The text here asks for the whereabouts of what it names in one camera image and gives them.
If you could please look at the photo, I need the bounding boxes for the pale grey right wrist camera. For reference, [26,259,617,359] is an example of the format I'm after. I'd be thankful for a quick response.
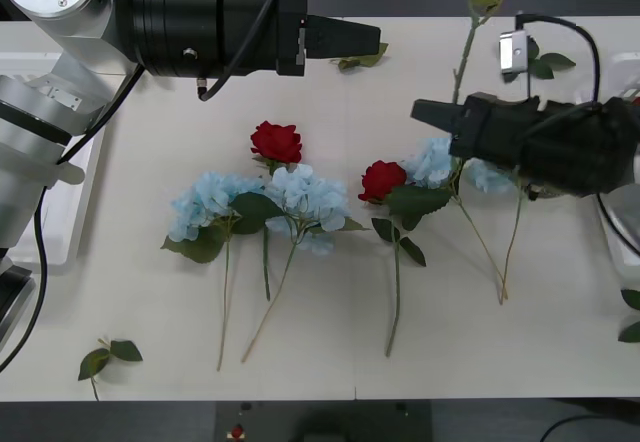
[498,29,530,74]

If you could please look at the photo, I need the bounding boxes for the loose green leaf twig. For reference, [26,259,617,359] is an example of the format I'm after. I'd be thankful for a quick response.
[77,336,145,402]
[328,42,390,73]
[502,36,578,84]

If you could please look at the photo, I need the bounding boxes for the black floor cable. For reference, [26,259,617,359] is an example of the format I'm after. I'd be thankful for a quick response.
[542,411,609,442]

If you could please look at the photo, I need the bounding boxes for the shallow white box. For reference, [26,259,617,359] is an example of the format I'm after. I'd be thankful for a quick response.
[597,51,640,288]
[0,50,109,277]

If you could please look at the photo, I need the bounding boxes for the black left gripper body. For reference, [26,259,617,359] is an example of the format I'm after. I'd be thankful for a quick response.
[224,0,309,78]

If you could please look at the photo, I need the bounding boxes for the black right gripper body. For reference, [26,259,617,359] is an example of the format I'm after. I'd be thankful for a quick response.
[448,92,545,166]

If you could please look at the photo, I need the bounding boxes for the pale blue flower with stem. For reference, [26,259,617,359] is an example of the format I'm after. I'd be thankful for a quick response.
[159,170,267,372]
[462,157,526,307]
[402,136,509,303]
[240,163,372,364]

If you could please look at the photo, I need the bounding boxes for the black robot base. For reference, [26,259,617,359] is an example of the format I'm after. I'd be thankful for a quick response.
[214,400,434,442]

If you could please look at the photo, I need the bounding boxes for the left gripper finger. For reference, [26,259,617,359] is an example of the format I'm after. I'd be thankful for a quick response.
[305,14,382,61]

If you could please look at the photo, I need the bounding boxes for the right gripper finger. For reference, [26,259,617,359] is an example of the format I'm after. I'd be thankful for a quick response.
[410,98,469,136]

